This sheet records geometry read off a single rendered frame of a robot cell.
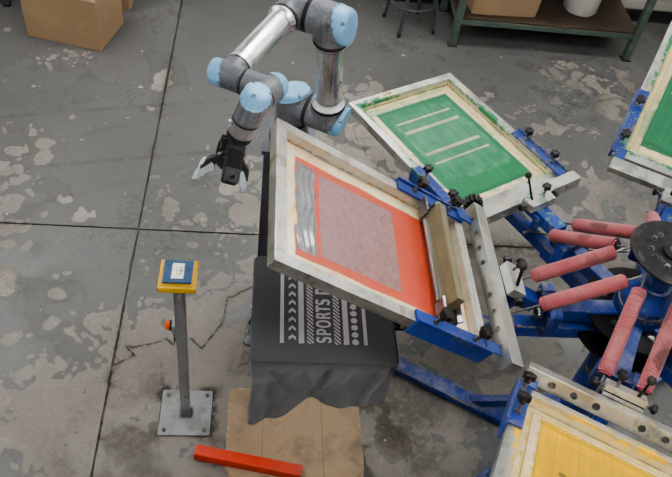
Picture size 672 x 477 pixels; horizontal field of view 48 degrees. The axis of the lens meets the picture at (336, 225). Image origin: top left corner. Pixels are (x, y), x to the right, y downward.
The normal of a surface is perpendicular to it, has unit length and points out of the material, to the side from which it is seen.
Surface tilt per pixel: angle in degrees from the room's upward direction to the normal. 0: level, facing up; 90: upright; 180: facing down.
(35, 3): 90
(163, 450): 0
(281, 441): 0
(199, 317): 0
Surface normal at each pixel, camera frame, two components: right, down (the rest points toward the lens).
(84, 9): -0.20, 0.69
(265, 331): 0.11, -0.69
